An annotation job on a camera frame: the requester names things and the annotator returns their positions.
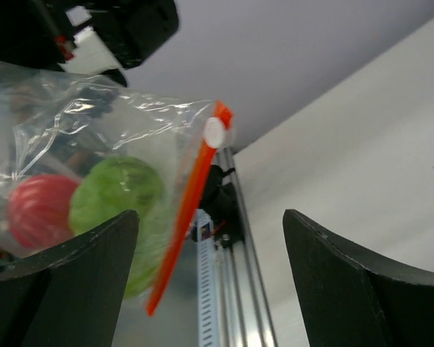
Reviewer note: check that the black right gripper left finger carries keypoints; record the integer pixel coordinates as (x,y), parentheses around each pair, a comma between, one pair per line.
(70,294)

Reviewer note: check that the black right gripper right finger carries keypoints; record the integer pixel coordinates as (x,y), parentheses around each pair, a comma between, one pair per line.
(352,296)

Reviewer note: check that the red fake tomato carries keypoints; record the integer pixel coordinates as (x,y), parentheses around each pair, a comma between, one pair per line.
(38,211)

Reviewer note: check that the green fake lime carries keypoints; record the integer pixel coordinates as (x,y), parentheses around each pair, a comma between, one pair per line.
(124,183)

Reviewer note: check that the clear zip top bag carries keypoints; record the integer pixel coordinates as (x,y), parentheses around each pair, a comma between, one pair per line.
(77,150)

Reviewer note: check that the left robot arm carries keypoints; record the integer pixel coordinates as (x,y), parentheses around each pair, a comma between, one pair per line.
(85,37)

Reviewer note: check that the aluminium mounting rail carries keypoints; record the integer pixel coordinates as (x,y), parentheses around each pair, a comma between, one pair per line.
(243,314)

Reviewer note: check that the white slotted cable duct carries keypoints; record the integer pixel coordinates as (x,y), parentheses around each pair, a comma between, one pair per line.
(208,334)

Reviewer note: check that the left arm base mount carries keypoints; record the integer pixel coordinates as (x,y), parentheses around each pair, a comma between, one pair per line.
(219,201)

